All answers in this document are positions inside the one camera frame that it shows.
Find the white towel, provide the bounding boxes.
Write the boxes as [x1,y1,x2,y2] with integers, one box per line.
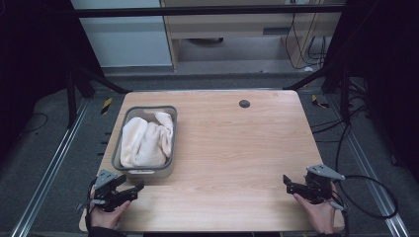
[120,111,175,169]

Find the yellow black tape strip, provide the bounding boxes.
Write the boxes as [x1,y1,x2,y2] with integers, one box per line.
[100,97,114,116]
[310,94,331,110]

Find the black curtain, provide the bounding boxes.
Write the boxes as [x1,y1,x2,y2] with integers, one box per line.
[324,0,419,184]
[0,0,106,162]

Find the light wooden desk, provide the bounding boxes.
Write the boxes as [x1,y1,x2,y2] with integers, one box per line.
[159,0,348,72]

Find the black floor cables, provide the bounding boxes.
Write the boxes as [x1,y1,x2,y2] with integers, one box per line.
[310,78,375,144]

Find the white cabinet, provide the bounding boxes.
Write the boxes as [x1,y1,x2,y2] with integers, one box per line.
[69,0,174,69]

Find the black horizontal frame bar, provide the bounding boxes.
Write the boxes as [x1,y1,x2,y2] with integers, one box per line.
[44,3,348,20]

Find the person's right hand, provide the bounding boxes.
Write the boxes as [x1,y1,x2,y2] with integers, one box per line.
[292,181,338,235]

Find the black hanging cables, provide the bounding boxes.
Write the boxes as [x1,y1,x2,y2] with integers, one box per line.
[284,12,328,71]

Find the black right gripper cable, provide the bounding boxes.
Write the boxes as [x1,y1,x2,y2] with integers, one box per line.
[333,121,400,237]

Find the person's left hand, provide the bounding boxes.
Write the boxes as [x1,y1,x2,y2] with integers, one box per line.
[88,198,132,230]

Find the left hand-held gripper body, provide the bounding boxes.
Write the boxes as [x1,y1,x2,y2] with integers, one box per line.
[76,169,133,213]

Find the thin black floor cable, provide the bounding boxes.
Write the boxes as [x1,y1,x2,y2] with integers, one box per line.
[19,112,49,136]

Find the black metal stand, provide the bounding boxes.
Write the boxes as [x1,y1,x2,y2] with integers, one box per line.
[282,60,353,126]
[64,62,133,130]

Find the aluminium floor rail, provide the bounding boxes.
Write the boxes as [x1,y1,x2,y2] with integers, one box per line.
[325,94,412,237]
[9,98,91,237]

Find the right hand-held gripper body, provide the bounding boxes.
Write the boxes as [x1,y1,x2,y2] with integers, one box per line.
[303,163,348,212]

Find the grey plastic basket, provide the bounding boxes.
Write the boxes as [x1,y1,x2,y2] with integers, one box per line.
[111,105,179,181]

